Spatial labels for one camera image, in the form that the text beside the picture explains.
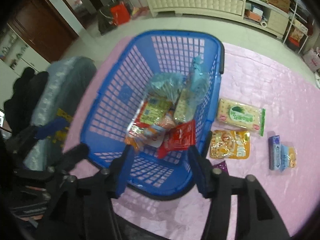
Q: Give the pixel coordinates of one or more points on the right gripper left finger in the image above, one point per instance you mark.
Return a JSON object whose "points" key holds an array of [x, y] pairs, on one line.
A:
{"points": [[109, 183]]}

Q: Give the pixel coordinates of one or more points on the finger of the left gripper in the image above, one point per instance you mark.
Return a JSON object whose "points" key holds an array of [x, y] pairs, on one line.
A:
{"points": [[69, 159], [36, 133]]}

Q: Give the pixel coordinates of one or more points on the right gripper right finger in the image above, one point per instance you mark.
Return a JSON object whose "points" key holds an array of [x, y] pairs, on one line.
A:
{"points": [[217, 186]]}

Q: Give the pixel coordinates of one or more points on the red snack packet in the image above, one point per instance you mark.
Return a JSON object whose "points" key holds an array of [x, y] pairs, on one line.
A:
{"points": [[178, 138]]}

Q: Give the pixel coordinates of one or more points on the orange cartoon snack pack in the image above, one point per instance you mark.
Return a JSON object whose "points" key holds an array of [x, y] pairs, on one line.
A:
{"points": [[152, 135]]}

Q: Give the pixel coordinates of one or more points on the purple Doublemint gum box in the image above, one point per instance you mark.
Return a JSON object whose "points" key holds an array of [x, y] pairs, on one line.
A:
{"points": [[274, 147]]}

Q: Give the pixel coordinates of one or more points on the cracker pack white strip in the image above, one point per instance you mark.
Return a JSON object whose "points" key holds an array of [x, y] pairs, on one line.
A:
{"points": [[185, 109]]}

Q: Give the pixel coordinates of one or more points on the blue fox bread pack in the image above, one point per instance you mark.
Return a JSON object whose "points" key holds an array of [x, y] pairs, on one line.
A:
{"points": [[197, 86], [288, 158]]}

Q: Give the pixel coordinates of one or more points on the teal wafer snack bag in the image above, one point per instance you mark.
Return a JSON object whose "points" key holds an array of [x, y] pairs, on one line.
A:
{"points": [[167, 86]]}

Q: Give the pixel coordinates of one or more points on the purple small packet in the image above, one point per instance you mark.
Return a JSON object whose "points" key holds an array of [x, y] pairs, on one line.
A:
{"points": [[222, 166]]}

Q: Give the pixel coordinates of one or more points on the yellow snack packet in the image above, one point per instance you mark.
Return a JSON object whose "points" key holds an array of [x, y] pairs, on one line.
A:
{"points": [[226, 144]]}

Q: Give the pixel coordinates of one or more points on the green label cracker pack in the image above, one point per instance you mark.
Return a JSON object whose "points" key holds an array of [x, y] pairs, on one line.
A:
{"points": [[241, 115]]}

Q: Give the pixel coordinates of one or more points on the grey chair cover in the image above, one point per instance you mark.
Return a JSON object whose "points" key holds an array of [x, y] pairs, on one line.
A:
{"points": [[68, 80]]}

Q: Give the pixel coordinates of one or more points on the blue plastic basket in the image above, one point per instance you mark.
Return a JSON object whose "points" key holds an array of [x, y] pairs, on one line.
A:
{"points": [[121, 96]]}

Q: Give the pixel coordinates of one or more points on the pink tablecloth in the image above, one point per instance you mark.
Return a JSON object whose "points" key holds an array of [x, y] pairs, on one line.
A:
{"points": [[292, 112]]}

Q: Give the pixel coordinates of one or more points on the dark wooden door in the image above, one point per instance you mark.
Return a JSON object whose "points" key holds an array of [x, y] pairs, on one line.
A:
{"points": [[40, 25]]}

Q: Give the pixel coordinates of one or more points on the black bag on floor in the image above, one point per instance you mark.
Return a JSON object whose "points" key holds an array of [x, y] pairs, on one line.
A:
{"points": [[105, 20]]}

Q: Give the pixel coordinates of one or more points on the red bag on floor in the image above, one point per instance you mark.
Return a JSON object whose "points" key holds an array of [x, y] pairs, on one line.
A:
{"points": [[120, 14]]}

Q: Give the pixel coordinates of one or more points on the pink bag on floor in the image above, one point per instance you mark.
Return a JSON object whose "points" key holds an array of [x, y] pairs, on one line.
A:
{"points": [[312, 60]]}

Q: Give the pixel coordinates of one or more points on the cream TV cabinet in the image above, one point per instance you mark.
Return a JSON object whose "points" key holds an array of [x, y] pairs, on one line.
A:
{"points": [[255, 13]]}

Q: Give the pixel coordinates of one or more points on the white metal shelf rack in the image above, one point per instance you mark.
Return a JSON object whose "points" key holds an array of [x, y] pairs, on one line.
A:
{"points": [[300, 22]]}

